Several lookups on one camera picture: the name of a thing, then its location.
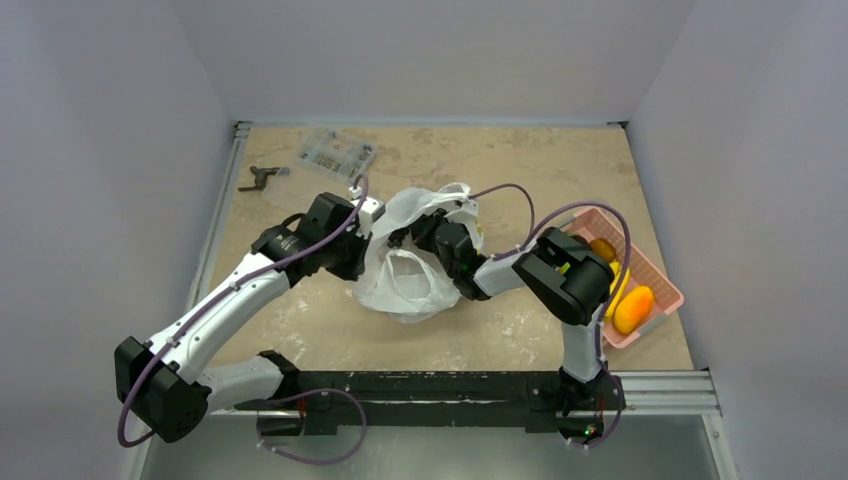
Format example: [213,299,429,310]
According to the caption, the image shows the black fake grapes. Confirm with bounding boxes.
[386,228,410,249]

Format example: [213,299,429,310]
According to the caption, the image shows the white plastic bag lemon print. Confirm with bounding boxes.
[353,182,471,324]

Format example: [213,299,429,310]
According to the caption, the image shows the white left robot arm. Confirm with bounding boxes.
[114,188,385,447]

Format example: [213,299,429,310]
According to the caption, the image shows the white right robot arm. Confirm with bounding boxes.
[387,209,615,407]

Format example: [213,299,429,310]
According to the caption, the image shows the brown fake kiwi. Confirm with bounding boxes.
[589,238,618,263]

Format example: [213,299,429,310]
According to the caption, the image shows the orange fake fruit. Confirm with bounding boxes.
[612,285,655,335]

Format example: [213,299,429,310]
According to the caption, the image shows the clear plastic screw box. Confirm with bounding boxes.
[261,127,378,213]

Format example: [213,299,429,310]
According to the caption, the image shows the dark metal clamp tool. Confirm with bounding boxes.
[237,166,290,192]

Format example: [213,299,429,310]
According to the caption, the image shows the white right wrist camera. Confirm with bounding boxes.
[451,198,484,253]

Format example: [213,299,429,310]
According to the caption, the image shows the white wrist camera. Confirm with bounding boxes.
[351,193,385,238]
[451,198,484,253]

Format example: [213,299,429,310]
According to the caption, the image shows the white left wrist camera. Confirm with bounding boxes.
[351,193,385,238]

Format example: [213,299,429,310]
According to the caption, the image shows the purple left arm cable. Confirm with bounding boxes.
[117,173,370,450]

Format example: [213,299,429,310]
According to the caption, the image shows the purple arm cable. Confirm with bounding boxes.
[117,173,370,450]
[466,183,634,362]

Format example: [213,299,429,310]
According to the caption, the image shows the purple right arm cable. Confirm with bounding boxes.
[466,183,634,362]

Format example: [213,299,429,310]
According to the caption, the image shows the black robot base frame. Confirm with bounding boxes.
[238,371,626,442]

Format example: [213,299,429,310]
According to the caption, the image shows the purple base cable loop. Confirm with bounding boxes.
[255,387,369,465]

